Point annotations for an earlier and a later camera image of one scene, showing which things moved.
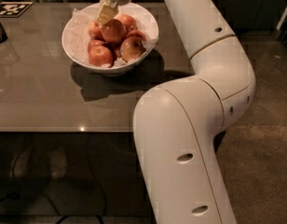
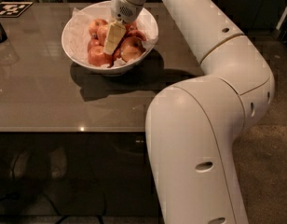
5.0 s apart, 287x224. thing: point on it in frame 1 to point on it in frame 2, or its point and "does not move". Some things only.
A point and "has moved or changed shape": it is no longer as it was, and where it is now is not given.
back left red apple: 96,29 does not move
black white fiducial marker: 11,8 does not move
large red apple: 114,31 has moved or changed shape
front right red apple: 131,48 does not move
